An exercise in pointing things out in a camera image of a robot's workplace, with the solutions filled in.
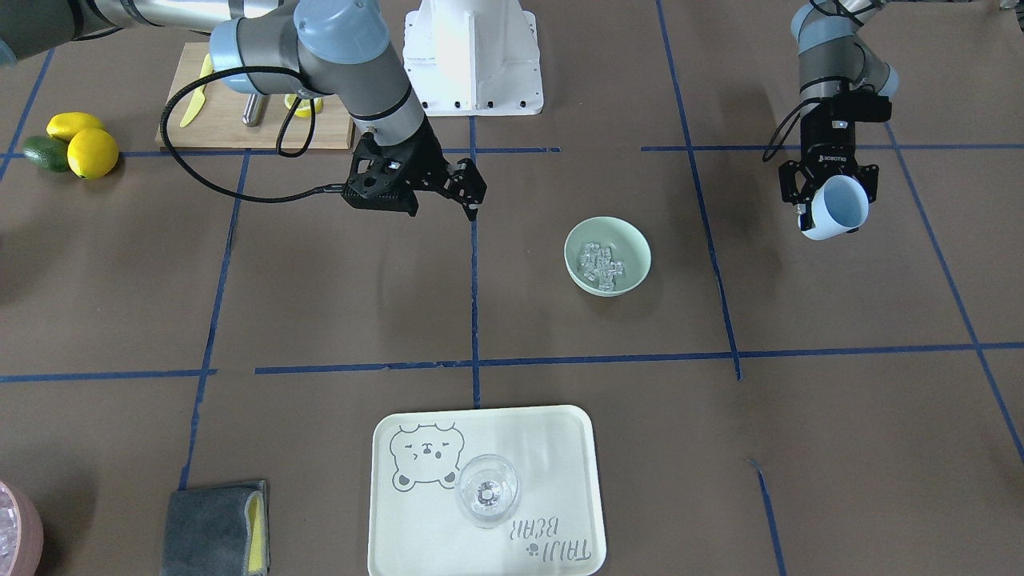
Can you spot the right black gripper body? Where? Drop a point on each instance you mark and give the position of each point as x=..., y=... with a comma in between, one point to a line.
x=424, y=160

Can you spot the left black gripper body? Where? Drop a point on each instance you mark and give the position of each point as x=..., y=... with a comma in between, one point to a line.
x=829, y=141

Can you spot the cream bear tray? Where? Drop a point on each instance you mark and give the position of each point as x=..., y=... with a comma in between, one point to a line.
x=416, y=528

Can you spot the ice cubes in green bowl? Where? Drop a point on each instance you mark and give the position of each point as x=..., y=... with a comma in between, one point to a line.
x=599, y=268

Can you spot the yellow plastic knife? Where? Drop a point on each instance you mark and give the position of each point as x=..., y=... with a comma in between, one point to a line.
x=197, y=96

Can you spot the yellow lemon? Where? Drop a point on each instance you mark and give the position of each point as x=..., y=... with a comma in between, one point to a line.
x=92, y=153
x=65, y=126

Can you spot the light blue cup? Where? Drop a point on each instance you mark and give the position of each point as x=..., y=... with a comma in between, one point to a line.
x=838, y=207

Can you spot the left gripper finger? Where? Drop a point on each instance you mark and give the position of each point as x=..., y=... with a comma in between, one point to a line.
x=793, y=193
x=867, y=177

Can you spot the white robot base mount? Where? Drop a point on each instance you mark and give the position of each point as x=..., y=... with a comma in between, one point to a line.
x=474, y=58

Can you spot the wooden cutting board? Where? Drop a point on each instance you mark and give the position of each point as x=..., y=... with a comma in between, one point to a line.
x=219, y=124

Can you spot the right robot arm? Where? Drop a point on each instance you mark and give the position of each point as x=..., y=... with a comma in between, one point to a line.
x=311, y=49

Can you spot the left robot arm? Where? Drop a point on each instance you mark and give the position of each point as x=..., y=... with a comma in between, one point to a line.
x=842, y=84

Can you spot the metal muddler rod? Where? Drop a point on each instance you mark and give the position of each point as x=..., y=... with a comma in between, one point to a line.
x=255, y=110

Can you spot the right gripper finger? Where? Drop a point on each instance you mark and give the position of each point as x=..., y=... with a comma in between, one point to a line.
x=465, y=185

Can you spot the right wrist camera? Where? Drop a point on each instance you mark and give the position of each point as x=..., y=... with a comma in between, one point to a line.
x=379, y=177

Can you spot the green bowl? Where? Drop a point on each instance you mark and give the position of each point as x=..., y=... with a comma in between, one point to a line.
x=628, y=244

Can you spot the half lemon slice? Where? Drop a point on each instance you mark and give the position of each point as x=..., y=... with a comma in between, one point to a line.
x=303, y=108

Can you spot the wine glass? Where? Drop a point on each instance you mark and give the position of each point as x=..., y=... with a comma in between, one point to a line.
x=489, y=490

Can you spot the grey folded cloth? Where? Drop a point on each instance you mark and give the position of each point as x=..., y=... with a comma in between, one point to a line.
x=218, y=530

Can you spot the pink bowl with ice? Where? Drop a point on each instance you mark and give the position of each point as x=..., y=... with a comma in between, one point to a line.
x=22, y=533

